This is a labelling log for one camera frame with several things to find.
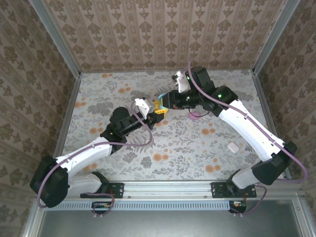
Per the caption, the light blue earbud charging case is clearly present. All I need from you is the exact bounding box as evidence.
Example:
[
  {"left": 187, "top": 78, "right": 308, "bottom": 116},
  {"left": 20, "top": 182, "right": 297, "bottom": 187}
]
[{"left": 157, "top": 93, "right": 170, "bottom": 111}]

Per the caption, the floral printed tablecloth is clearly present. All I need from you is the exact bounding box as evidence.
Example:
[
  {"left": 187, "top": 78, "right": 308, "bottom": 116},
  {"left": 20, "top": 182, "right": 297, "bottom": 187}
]
[{"left": 50, "top": 70, "right": 284, "bottom": 181}]

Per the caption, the black controller board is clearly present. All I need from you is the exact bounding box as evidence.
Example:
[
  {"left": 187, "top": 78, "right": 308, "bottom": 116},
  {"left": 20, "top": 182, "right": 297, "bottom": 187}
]
[
  {"left": 229, "top": 200, "right": 247, "bottom": 210},
  {"left": 91, "top": 201, "right": 112, "bottom": 210}
]

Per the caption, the grey metal panel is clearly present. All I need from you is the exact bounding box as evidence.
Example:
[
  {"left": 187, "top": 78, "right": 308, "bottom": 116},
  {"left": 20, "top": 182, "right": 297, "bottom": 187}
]
[{"left": 37, "top": 199, "right": 309, "bottom": 237}]

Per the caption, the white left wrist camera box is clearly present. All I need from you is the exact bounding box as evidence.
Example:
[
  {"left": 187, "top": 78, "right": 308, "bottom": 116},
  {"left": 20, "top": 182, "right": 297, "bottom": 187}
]
[{"left": 134, "top": 97, "right": 156, "bottom": 117}]

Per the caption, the purple cable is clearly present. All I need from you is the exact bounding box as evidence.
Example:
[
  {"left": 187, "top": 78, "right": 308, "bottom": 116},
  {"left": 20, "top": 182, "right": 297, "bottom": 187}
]
[
  {"left": 187, "top": 60, "right": 309, "bottom": 218},
  {"left": 36, "top": 100, "right": 155, "bottom": 218}
]

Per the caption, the thin aluminium rail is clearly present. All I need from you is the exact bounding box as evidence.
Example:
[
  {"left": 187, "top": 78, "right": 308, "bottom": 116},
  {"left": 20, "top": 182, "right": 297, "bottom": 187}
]
[{"left": 80, "top": 69, "right": 254, "bottom": 74}]

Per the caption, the long aluminium base rail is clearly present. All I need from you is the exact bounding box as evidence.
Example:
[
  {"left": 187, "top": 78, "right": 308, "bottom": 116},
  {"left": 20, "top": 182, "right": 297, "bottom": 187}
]
[{"left": 37, "top": 180, "right": 307, "bottom": 200}]

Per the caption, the grey slotted cable duct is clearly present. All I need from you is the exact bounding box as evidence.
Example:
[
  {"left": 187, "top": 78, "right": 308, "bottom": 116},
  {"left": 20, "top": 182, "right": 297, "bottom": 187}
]
[{"left": 59, "top": 200, "right": 232, "bottom": 211}]

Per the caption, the aluminium frame post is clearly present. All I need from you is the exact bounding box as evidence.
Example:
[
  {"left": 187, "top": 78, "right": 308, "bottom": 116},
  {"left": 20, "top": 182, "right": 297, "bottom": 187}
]
[
  {"left": 252, "top": 0, "right": 302, "bottom": 75},
  {"left": 28, "top": 0, "right": 82, "bottom": 78}
]

